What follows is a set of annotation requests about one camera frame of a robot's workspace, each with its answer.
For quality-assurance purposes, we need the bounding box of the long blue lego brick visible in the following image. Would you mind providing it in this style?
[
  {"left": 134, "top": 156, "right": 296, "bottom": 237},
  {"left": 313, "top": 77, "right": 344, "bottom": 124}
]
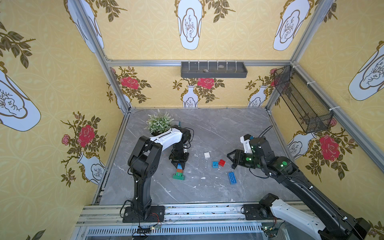
[{"left": 228, "top": 172, "right": 237, "bottom": 185}]

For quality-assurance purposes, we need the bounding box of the red lego brick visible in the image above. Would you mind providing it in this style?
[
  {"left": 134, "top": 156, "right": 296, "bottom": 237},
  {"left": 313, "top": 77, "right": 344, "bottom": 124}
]
[{"left": 219, "top": 160, "right": 226, "bottom": 167}]

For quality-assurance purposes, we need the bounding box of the long green lego brick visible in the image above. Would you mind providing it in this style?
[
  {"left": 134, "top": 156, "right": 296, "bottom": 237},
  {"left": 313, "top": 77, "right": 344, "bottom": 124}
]
[{"left": 173, "top": 172, "right": 185, "bottom": 181}]

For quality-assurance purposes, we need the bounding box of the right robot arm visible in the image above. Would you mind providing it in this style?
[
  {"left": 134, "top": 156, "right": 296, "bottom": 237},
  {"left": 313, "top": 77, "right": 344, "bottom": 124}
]
[{"left": 227, "top": 135, "right": 371, "bottom": 240}]

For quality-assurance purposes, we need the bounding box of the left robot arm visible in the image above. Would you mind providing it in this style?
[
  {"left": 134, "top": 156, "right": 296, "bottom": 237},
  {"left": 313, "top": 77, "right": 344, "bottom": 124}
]
[{"left": 123, "top": 125, "right": 192, "bottom": 223}]

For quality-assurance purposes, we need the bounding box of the potted plant grey pot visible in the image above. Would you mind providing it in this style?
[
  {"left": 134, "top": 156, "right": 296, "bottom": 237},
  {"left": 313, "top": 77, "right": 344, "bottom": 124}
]
[{"left": 146, "top": 110, "right": 174, "bottom": 136}]

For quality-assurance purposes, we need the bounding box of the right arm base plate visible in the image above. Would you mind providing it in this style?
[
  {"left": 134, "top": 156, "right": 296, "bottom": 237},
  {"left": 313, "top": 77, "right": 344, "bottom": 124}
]
[{"left": 241, "top": 204, "right": 271, "bottom": 221}]

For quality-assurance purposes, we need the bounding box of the black wire mesh basket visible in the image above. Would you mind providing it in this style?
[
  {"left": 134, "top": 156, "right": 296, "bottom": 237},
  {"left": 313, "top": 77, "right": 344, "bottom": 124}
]
[{"left": 272, "top": 66, "right": 333, "bottom": 133}]

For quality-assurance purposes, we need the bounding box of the grey wall tray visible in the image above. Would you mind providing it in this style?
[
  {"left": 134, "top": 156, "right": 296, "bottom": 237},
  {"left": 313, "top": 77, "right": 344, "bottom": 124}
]
[{"left": 181, "top": 61, "right": 248, "bottom": 79}]

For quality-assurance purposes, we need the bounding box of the aluminium rail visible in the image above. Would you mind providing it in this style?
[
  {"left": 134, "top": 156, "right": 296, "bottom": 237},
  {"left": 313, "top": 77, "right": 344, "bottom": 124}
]
[{"left": 71, "top": 202, "right": 312, "bottom": 240}]

